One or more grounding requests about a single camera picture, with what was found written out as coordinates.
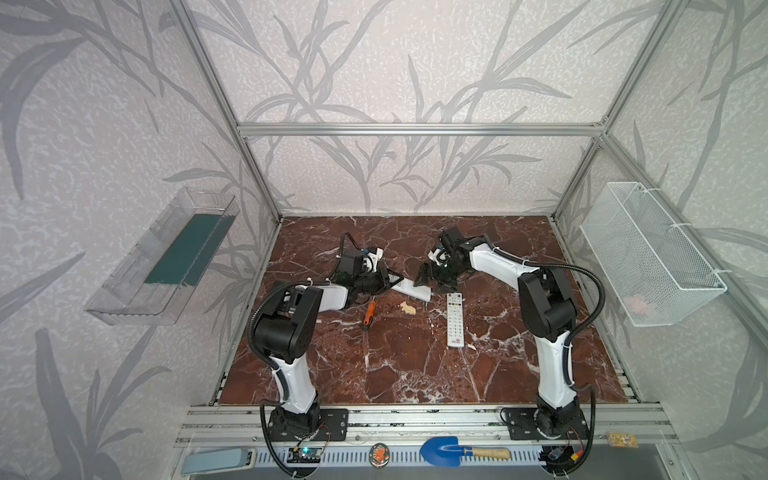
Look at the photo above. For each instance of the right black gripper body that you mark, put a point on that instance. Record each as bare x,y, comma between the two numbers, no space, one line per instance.
435,274

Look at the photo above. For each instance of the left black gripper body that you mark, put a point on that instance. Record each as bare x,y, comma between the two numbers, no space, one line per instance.
377,278

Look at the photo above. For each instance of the white remote control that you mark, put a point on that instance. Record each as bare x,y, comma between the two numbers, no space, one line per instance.
407,287

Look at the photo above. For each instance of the orange handle screwdriver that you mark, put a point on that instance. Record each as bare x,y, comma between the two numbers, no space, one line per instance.
369,315

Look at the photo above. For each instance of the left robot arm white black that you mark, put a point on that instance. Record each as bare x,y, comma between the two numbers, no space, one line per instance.
280,331

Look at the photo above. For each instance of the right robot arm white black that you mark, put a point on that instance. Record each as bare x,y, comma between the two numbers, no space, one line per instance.
547,309

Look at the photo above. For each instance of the white remote control face up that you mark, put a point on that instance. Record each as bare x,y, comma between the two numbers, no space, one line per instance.
455,320

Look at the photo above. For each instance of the small wooden animal figure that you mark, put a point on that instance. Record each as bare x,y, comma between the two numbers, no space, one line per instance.
408,309

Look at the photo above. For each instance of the round orange badge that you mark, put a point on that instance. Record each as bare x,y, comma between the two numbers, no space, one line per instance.
379,455

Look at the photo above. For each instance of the pink object in basket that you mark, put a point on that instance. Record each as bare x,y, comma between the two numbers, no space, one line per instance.
637,304

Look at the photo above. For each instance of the small green circuit board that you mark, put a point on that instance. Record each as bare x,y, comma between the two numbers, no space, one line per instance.
304,455

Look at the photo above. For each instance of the grey blue flat device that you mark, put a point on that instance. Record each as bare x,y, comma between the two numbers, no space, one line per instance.
217,461

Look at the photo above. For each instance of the yellow small circuit board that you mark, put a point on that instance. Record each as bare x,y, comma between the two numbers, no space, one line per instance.
622,440

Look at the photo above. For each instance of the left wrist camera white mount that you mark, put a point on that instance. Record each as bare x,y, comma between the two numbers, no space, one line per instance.
371,258

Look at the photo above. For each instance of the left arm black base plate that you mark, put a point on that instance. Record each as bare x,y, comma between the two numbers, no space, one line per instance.
327,423

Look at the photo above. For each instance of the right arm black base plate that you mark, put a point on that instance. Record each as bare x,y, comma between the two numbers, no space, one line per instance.
523,423

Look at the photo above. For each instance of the blue toy shovel wooden handle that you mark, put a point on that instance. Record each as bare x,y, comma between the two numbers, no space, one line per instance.
447,452

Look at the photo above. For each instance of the white wire mesh basket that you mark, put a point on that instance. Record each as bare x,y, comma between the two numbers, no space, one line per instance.
643,250

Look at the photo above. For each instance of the aluminium frame rail front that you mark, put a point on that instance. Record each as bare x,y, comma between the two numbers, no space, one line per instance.
411,424

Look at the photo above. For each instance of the clear plastic wall bin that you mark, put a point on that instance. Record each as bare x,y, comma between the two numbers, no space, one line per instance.
153,284

